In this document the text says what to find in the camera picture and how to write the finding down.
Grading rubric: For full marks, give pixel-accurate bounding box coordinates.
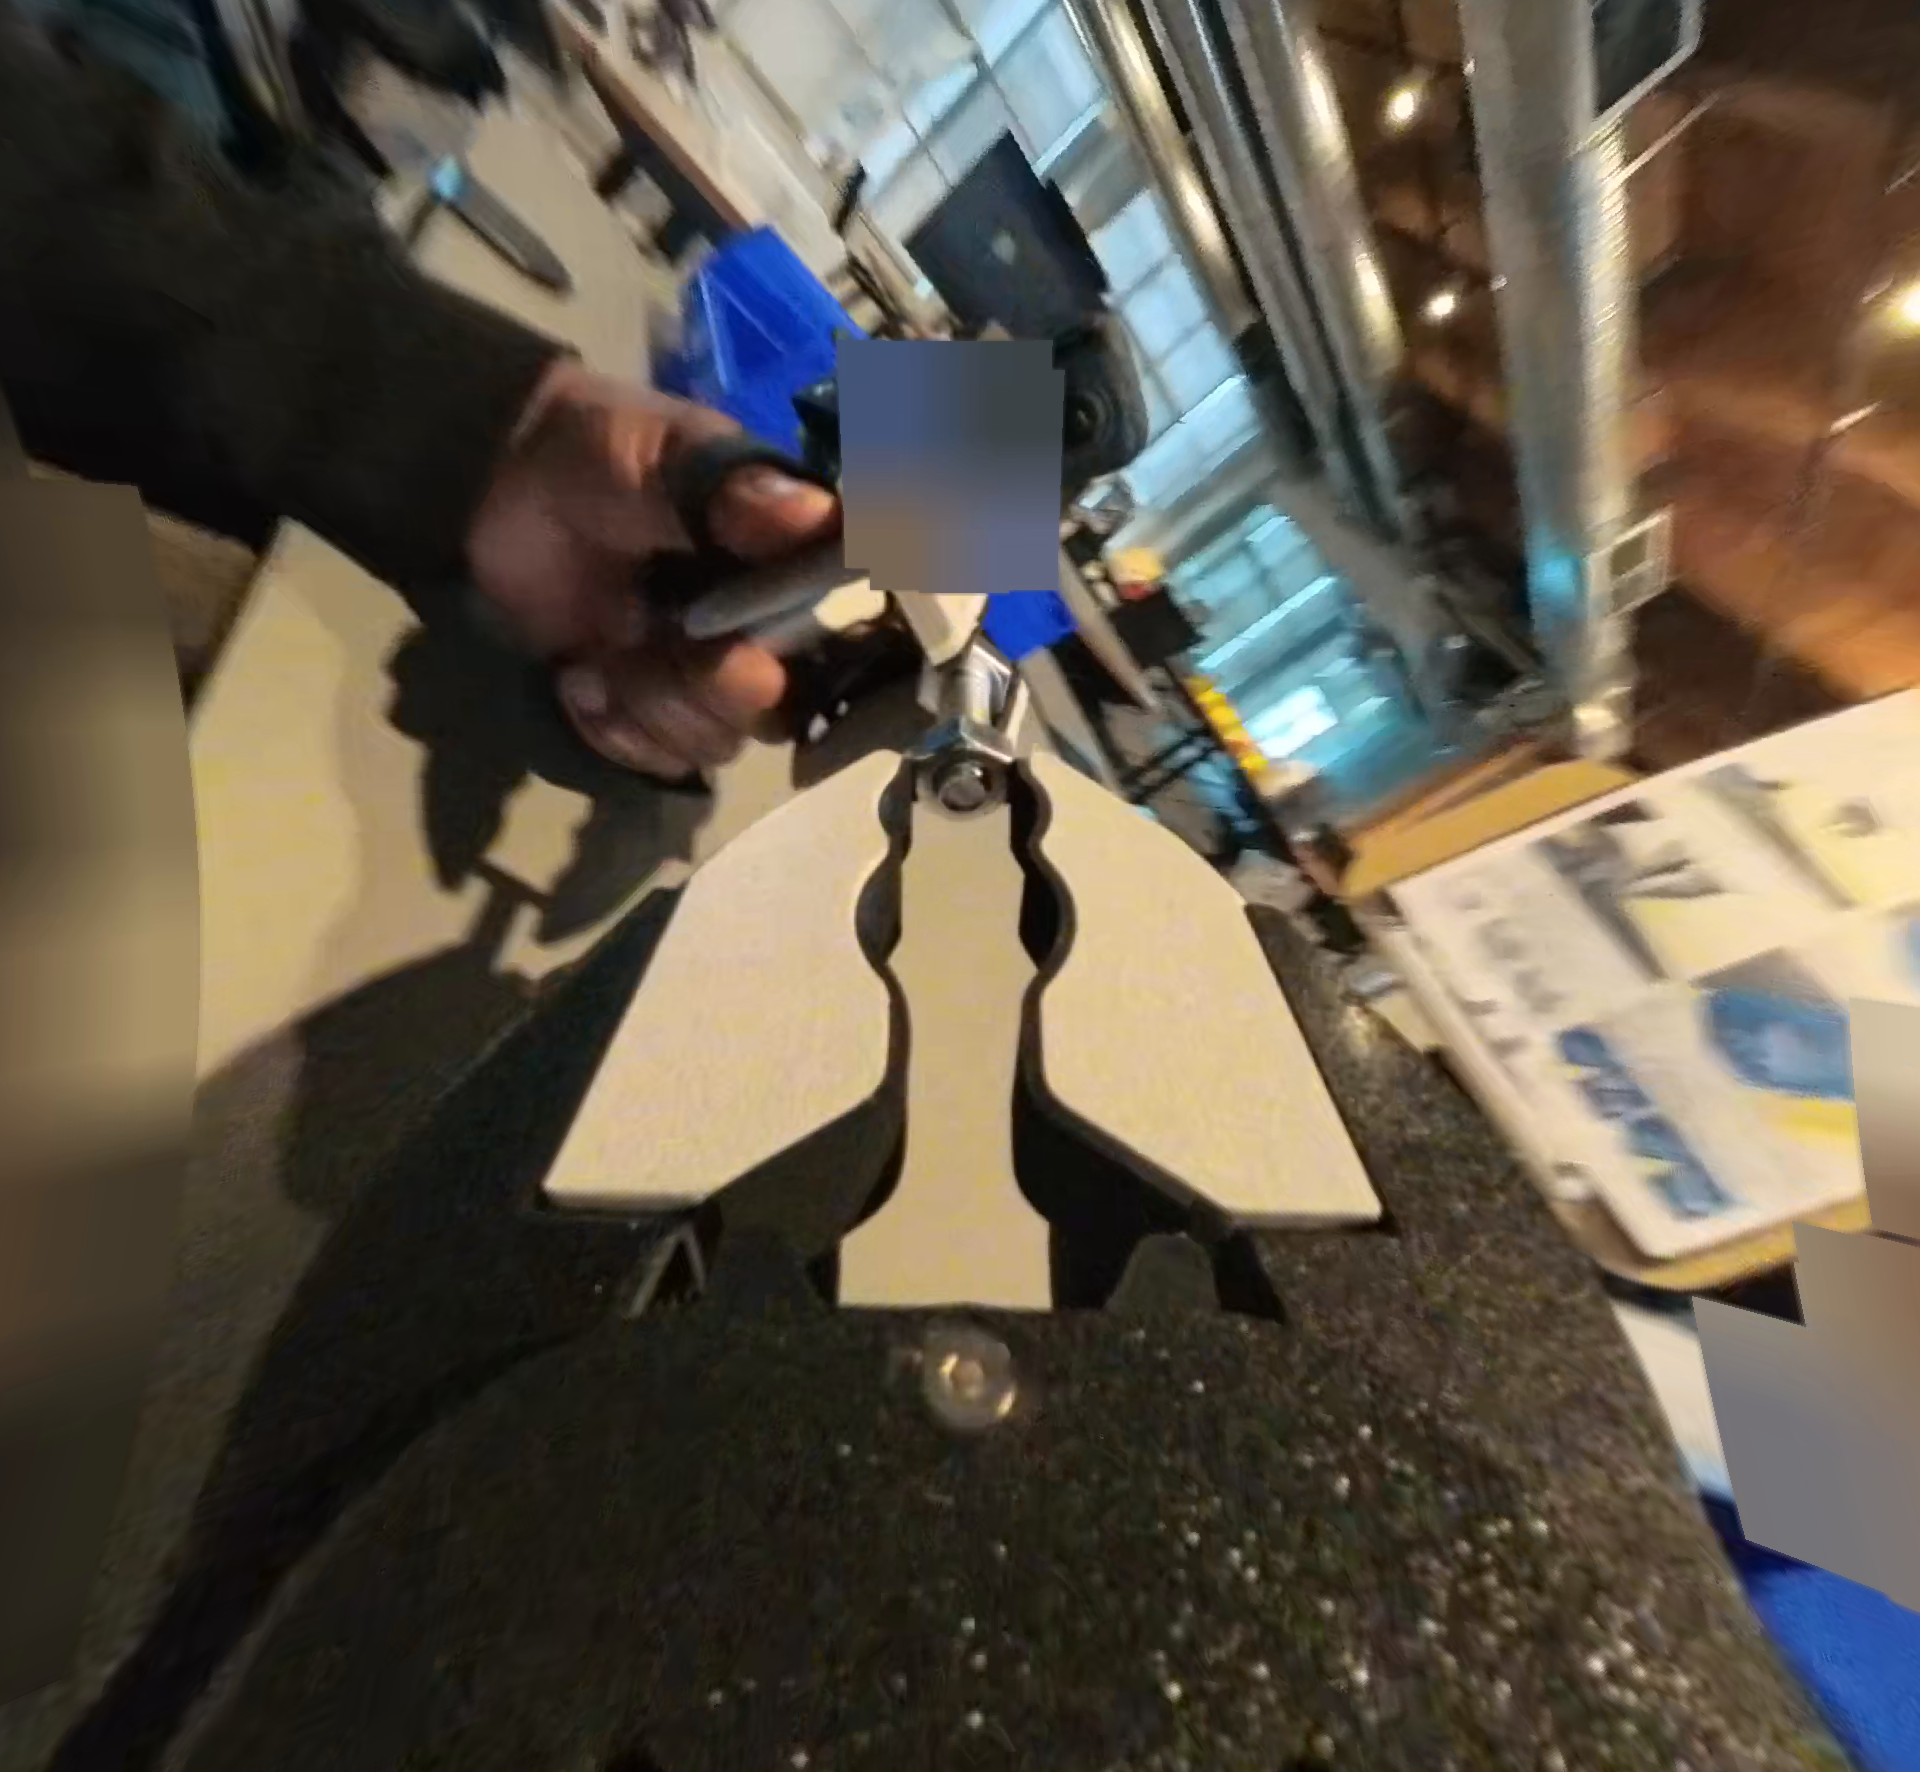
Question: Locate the silver hex bolt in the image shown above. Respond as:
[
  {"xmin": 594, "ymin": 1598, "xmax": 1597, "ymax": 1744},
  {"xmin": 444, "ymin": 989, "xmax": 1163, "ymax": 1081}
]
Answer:
[{"xmin": 921, "ymin": 639, "xmax": 1038, "ymax": 754}]

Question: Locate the black monitor screen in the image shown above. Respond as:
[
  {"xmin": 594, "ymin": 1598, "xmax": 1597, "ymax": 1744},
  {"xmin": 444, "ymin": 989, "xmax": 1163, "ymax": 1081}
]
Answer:
[{"xmin": 900, "ymin": 128, "xmax": 1111, "ymax": 335}]

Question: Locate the large silver duct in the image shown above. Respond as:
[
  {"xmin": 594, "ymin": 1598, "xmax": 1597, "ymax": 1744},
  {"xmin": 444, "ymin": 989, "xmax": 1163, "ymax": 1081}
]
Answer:
[{"xmin": 1440, "ymin": 0, "xmax": 1651, "ymax": 754}]

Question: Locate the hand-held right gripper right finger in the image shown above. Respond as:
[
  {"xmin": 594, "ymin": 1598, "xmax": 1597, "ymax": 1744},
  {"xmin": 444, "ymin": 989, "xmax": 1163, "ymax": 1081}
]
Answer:
[{"xmin": 1016, "ymin": 757, "xmax": 1385, "ymax": 1222}]

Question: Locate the silver hex nut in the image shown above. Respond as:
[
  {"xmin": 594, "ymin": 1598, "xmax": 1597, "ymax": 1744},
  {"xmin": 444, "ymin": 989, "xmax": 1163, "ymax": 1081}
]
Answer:
[{"xmin": 900, "ymin": 723, "xmax": 1030, "ymax": 819}]

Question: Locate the blue yellow poster board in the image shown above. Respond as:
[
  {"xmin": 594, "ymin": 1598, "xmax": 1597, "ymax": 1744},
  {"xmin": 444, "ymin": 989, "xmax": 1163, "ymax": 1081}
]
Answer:
[{"xmin": 1334, "ymin": 684, "xmax": 1920, "ymax": 1295}]

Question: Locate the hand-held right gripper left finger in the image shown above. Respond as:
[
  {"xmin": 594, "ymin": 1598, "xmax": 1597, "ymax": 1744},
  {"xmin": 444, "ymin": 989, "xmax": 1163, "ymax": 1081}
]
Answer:
[{"xmin": 542, "ymin": 757, "xmax": 913, "ymax": 1208}]

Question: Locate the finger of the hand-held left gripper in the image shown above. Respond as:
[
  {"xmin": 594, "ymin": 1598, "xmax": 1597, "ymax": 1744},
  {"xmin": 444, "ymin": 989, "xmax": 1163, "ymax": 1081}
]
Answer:
[{"xmin": 892, "ymin": 591, "xmax": 996, "ymax": 673}]

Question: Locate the long silver ceiling pipe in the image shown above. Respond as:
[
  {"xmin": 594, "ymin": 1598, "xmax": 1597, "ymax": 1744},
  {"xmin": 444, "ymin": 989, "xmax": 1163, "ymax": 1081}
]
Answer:
[{"xmin": 1034, "ymin": 0, "xmax": 1412, "ymax": 530}]

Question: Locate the person's left hand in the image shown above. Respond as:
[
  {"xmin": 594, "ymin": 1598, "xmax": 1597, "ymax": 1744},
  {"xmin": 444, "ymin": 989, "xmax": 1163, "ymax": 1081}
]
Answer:
[{"xmin": 464, "ymin": 362, "xmax": 841, "ymax": 780}]

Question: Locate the dark grey flat tool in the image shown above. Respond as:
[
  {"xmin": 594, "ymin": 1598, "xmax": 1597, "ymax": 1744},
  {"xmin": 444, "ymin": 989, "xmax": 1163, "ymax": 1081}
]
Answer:
[{"xmin": 420, "ymin": 153, "xmax": 580, "ymax": 296}]

